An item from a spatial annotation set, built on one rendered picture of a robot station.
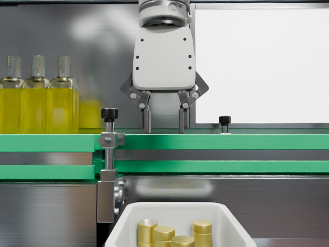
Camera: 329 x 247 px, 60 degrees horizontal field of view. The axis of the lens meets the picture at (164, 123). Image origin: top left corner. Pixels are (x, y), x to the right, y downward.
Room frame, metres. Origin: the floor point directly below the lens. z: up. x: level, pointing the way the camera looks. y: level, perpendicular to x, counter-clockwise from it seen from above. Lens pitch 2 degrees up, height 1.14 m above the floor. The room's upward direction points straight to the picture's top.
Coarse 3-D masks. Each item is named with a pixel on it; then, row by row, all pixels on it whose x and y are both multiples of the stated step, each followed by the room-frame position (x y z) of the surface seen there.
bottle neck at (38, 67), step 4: (32, 56) 0.63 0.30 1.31; (36, 56) 0.63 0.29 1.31; (40, 56) 0.63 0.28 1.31; (44, 56) 0.64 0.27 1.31; (32, 60) 0.63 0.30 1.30; (36, 60) 0.63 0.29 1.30; (40, 60) 0.63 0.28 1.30; (44, 60) 0.64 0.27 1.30; (32, 64) 0.63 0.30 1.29; (36, 64) 0.63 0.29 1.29; (40, 64) 0.63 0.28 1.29; (44, 64) 0.64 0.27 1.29; (32, 68) 0.63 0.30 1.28; (36, 68) 0.63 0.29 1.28; (40, 68) 0.63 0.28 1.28; (44, 68) 0.64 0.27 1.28; (32, 72) 0.63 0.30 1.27; (36, 72) 0.63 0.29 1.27; (40, 72) 0.63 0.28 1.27; (44, 72) 0.64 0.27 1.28; (44, 76) 0.64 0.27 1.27
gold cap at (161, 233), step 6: (156, 228) 0.46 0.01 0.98; (162, 228) 0.46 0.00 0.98; (168, 228) 0.46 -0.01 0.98; (174, 228) 0.46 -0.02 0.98; (156, 234) 0.45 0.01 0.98; (162, 234) 0.45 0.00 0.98; (168, 234) 0.45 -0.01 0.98; (174, 234) 0.46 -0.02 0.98; (156, 240) 0.45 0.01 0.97; (162, 240) 0.45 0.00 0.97; (168, 240) 0.45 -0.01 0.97; (156, 246) 0.45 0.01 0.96; (162, 246) 0.45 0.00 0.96; (168, 246) 0.45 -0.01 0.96
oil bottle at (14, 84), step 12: (0, 84) 0.62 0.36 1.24; (12, 84) 0.62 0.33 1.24; (0, 96) 0.62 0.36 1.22; (12, 96) 0.62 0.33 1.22; (0, 108) 0.62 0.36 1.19; (12, 108) 0.62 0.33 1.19; (0, 120) 0.62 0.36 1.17; (12, 120) 0.62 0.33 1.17; (0, 132) 0.62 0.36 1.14; (12, 132) 0.62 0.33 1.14
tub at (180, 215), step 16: (128, 208) 0.48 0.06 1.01; (144, 208) 0.52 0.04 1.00; (160, 208) 0.52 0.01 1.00; (176, 208) 0.52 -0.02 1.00; (192, 208) 0.52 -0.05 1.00; (208, 208) 0.52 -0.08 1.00; (224, 208) 0.48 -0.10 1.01; (128, 224) 0.44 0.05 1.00; (160, 224) 0.51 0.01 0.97; (176, 224) 0.51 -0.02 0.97; (224, 224) 0.45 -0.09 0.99; (112, 240) 0.34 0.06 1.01; (128, 240) 0.43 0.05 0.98; (224, 240) 0.44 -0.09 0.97; (240, 240) 0.35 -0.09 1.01
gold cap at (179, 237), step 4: (176, 236) 0.43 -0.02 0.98; (180, 236) 0.43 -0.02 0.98; (184, 236) 0.43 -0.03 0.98; (188, 236) 0.43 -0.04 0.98; (172, 240) 0.41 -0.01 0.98; (176, 240) 0.41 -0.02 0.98; (180, 240) 0.41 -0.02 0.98; (184, 240) 0.41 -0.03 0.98; (188, 240) 0.41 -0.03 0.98; (192, 240) 0.41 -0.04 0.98; (172, 244) 0.41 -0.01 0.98; (176, 244) 0.40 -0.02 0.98; (180, 244) 0.40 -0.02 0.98; (184, 244) 0.40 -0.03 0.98; (188, 244) 0.40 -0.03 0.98; (192, 244) 0.41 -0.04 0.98
